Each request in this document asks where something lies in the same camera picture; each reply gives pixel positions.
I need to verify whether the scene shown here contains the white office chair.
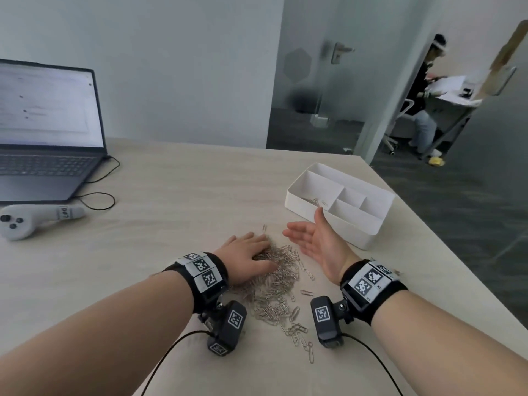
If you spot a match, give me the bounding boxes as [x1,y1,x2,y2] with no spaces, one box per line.
[383,99,416,155]

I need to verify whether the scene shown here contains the pile of silver paper clips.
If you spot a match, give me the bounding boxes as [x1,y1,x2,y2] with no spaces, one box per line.
[228,224,317,364]

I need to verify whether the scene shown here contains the black wristband with markers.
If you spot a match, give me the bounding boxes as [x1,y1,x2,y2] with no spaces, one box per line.
[161,251,230,315]
[339,260,409,326]

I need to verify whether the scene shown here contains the black right wristband with markers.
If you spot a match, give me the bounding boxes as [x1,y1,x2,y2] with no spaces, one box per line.
[339,260,409,326]

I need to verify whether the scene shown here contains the black left camera cable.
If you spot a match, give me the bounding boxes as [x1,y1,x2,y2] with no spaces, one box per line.
[140,329,216,396]

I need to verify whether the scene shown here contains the white divided organizer tray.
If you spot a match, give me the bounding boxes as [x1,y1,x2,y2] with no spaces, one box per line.
[284,162,397,251]

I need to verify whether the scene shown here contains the frosted glass door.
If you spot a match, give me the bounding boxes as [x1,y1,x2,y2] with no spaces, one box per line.
[266,0,431,155]

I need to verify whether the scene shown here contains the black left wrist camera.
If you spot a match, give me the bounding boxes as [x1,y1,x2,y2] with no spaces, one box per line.
[198,299,248,358]

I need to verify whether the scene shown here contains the grey open laptop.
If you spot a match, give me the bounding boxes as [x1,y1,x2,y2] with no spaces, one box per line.
[0,58,109,203]

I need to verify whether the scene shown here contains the silver door handle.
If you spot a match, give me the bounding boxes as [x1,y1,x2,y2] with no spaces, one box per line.
[331,41,356,65]

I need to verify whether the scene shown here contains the person's right forearm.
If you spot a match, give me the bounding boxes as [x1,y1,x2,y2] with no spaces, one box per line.
[370,289,528,396]

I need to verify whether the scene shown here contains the person's right hand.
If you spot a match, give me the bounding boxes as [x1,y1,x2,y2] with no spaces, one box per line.
[282,207,360,284]

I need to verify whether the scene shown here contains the person's left hand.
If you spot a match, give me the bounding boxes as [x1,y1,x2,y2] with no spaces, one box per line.
[214,232,279,286]

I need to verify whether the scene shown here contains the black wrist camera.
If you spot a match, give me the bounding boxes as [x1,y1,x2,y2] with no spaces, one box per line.
[198,299,248,358]
[310,295,355,349]

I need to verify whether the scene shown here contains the black camera cable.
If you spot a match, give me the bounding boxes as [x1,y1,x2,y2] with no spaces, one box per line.
[342,332,404,396]
[140,329,216,396]

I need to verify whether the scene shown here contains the white handheld controller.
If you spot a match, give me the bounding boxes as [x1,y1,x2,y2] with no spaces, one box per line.
[0,203,86,242]

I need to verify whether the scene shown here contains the white desk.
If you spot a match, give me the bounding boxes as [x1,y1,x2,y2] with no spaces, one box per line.
[424,76,484,162]

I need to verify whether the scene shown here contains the black left wristband with markers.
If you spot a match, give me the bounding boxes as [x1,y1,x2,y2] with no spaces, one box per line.
[161,251,230,315]

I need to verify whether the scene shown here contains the black right camera cable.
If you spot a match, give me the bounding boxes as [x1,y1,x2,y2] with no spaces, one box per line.
[342,332,404,396]

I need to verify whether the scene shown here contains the black laptop cable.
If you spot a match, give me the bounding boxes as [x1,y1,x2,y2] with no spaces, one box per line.
[71,155,121,211]

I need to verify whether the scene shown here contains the white papers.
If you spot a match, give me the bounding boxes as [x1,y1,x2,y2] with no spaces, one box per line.
[429,76,468,96]

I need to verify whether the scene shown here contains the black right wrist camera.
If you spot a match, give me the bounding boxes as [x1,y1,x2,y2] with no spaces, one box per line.
[310,295,355,349]

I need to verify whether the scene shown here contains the person's left forearm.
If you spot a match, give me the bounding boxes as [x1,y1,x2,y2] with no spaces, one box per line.
[0,269,195,396]

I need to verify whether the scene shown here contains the brown cardboard board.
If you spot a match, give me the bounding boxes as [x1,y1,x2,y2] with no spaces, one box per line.
[474,19,528,102]

